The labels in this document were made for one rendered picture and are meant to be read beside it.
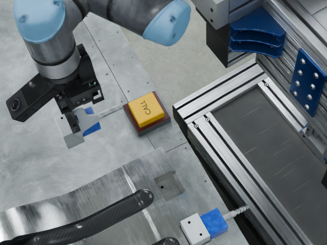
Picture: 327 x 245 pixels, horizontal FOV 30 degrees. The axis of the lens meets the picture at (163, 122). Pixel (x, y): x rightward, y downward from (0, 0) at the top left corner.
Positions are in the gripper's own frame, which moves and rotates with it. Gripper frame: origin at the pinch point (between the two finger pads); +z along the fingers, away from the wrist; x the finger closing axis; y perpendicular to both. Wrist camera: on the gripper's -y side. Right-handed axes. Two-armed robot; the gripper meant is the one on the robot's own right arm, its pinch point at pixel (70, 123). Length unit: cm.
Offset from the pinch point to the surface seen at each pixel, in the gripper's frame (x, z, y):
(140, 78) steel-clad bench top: 11.9, 15.0, 19.3
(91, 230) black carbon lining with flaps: -19.0, 7.2, -5.2
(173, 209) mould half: -23.0, 6.0, 10.3
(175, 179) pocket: -17.0, 7.5, 13.8
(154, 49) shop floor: 71, 95, 45
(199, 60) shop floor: 58, 95, 58
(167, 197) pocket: -19.2, 8.7, 10.9
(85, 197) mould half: -12.5, 6.7, -3.5
